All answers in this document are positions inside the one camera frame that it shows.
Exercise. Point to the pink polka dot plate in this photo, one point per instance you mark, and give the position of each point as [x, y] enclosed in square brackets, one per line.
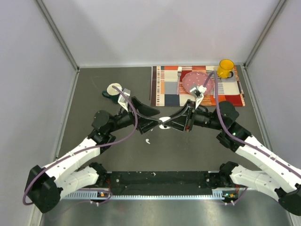
[196, 78]

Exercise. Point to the dark green mug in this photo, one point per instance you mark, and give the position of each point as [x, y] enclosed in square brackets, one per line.
[111, 93]

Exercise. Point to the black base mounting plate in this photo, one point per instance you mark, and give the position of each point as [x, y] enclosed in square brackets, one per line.
[162, 182]

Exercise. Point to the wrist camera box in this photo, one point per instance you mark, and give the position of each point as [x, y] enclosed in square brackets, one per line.
[198, 92]
[123, 99]

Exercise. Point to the colourful patchwork placemat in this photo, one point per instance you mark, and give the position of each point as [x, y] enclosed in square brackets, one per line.
[164, 86]

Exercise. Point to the pink handled fork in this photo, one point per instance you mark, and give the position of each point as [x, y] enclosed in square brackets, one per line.
[179, 73]

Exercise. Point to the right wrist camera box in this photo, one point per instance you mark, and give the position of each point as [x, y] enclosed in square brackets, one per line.
[198, 92]

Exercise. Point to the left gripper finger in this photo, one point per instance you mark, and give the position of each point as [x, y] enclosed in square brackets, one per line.
[148, 126]
[147, 110]

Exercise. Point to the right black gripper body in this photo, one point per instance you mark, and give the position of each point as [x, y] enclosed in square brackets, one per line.
[191, 116]

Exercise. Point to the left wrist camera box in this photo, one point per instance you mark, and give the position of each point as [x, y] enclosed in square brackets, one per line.
[123, 99]

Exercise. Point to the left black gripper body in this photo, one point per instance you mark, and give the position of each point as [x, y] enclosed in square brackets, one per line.
[135, 105]

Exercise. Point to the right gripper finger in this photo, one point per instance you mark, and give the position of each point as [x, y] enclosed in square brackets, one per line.
[177, 124]
[182, 114]

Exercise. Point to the yellow mug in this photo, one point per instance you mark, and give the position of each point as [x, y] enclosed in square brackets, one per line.
[225, 69]

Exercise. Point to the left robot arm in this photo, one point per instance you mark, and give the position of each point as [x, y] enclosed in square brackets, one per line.
[47, 186]

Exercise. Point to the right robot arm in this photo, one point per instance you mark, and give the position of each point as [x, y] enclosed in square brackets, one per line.
[279, 179]

